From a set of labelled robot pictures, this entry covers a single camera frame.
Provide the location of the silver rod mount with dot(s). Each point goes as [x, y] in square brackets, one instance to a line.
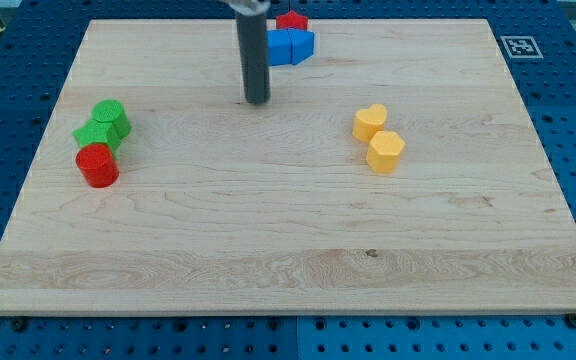
[249, 7]

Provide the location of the green cylinder block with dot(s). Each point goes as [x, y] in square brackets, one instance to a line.
[112, 111]

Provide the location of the wooden board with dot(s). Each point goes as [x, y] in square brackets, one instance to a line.
[223, 208]

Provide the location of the fiducial marker tag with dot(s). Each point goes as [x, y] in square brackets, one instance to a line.
[521, 47]

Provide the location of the yellow heart block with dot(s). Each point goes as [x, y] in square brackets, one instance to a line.
[368, 121]

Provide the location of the blue wedge block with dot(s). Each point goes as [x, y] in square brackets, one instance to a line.
[302, 45]

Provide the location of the blue cube block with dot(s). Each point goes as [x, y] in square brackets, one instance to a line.
[279, 47]

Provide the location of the green star block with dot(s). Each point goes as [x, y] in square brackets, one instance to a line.
[95, 132]

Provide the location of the yellow hexagon block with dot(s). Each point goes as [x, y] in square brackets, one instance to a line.
[384, 151]

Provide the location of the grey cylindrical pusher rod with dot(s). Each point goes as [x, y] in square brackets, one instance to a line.
[253, 47]

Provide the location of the red cylinder block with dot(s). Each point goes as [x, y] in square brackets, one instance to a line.
[97, 165]

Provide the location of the red star block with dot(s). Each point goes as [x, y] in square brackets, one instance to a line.
[293, 20]

